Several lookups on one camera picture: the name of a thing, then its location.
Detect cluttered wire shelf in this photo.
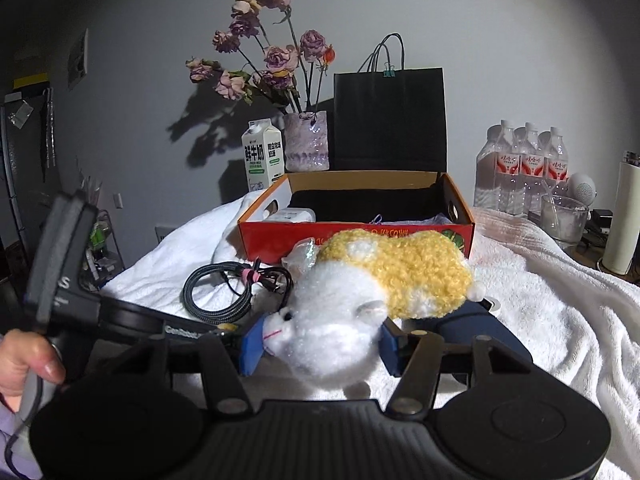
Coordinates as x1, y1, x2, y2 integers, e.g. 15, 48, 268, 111
80, 208, 126, 292

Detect cream thermos bottle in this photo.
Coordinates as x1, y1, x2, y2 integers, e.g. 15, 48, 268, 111
602, 151, 640, 275

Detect white towel cloth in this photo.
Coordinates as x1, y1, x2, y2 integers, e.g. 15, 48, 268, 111
102, 192, 639, 479

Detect black cable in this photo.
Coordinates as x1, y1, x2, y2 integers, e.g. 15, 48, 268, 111
181, 258, 296, 324

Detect yellow white plush toy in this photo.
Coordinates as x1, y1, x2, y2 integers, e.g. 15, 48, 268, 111
262, 230, 486, 389

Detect clear glass cup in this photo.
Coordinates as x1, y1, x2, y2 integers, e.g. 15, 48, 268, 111
540, 195, 590, 249

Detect person's left hand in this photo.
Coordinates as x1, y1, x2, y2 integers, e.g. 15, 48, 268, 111
0, 330, 66, 412

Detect dried pink purple flowers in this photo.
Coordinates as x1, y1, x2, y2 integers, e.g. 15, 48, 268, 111
186, 0, 336, 114

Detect white round speaker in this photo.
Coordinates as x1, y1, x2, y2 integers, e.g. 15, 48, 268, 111
567, 172, 597, 207

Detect red orange cardboard box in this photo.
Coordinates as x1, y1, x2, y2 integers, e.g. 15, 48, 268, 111
238, 170, 475, 263

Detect water bottle pack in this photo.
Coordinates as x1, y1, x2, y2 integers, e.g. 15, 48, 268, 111
473, 119, 570, 217

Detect black paper shopping bag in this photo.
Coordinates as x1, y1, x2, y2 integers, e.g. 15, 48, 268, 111
330, 32, 447, 174

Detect white milk carton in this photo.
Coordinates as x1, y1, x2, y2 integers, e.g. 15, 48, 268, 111
241, 118, 285, 192

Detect white small box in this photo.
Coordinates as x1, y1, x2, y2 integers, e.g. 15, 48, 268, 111
264, 207, 316, 223

